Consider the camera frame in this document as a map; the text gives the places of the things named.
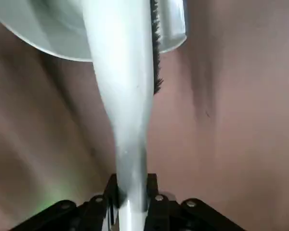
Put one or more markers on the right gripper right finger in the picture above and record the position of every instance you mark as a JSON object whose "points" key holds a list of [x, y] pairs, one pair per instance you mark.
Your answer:
{"points": [[163, 214]]}

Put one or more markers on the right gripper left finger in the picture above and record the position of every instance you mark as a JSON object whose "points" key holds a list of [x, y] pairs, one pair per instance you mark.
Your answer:
{"points": [[96, 211]]}

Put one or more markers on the white hand brush black bristles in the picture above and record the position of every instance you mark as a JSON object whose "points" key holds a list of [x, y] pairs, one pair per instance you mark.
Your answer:
{"points": [[120, 72]]}

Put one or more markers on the grey-green plastic dustpan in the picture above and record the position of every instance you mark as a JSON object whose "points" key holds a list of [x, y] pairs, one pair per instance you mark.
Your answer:
{"points": [[38, 29]]}

